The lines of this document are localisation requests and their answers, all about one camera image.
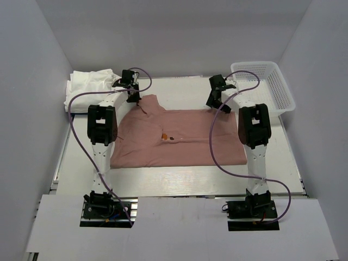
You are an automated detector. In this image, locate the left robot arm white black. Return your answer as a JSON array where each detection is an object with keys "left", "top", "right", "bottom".
[{"left": 87, "top": 69, "right": 141, "bottom": 194}]

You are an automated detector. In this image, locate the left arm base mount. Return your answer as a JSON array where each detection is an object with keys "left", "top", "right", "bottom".
[{"left": 79, "top": 191, "right": 136, "bottom": 228}]

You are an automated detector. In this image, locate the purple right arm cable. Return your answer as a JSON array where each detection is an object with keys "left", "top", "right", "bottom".
[{"left": 209, "top": 71, "right": 293, "bottom": 225}]

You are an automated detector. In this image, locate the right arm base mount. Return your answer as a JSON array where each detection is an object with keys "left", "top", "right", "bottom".
[{"left": 221, "top": 201, "right": 279, "bottom": 232}]

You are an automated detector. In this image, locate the pink printed t shirt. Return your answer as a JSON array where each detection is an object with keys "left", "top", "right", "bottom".
[{"left": 110, "top": 95, "right": 247, "bottom": 169}]

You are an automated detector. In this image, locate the white plastic mesh basket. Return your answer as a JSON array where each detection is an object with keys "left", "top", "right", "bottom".
[{"left": 231, "top": 61, "right": 295, "bottom": 117}]

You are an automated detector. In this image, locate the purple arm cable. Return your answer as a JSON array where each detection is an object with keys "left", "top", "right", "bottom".
[
  {"left": 209, "top": 71, "right": 293, "bottom": 225},
  {"left": 67, "top": 67, "right": 152, "bottom": 228}
]

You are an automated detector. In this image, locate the white folded t shirt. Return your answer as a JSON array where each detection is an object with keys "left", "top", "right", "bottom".
[{"left": 64, "top": 69, "right": 121, "bottom": 114}]

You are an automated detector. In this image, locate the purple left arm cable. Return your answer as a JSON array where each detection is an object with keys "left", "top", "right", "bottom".
[{"left": 67, "top": 67, "right": 152, "bottom": 228}]

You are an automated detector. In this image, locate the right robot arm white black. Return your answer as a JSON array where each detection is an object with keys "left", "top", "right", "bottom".
[{"left": 206, "top": 74, "right": 271, "bottom": 217}]

